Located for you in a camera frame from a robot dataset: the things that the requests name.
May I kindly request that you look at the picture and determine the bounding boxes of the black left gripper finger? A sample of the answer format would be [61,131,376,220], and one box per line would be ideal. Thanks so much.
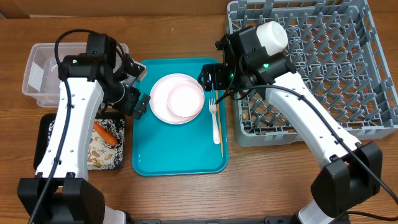
[129,87,150,120]
[119,54,147,88]

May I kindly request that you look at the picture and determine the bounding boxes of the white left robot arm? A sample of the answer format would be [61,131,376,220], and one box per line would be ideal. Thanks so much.
[17,30,150,223]

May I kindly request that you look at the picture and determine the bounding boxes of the rice and peanut leftovers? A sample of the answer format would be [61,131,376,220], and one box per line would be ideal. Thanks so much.
[46,118,126,170]

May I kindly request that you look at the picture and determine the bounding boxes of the clear plastic bin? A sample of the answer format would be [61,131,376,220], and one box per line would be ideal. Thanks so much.
[21,42,136,109]

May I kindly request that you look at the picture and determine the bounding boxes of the grey dishwasher rack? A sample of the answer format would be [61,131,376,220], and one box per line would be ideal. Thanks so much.
[226,0,397,140]

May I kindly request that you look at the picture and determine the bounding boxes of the orange carrot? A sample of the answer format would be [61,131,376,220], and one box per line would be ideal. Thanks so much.
[93,121,118,147]

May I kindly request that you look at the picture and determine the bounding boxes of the white bowl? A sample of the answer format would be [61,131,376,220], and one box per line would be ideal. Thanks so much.
[256,21,288,56]

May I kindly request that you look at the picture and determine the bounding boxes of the small pink bowl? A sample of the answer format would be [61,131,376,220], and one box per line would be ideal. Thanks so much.
[167,83,205,118]

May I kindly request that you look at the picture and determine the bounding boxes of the white plastic fork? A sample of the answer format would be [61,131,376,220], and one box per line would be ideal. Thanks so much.
[209,98,221,144]

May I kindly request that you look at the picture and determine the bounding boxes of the pink plate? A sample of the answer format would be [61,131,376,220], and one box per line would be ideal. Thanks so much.
[150,73,204,124]

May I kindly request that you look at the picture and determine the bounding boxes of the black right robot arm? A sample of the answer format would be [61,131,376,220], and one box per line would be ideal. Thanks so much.
[198,22,382,223]

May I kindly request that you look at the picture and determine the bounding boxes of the black plastic tray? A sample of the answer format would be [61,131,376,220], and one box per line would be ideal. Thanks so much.
[34,112,126,169]

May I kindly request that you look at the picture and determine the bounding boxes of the wooden chopstick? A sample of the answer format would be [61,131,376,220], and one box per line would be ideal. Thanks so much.
[215,90,224,157]

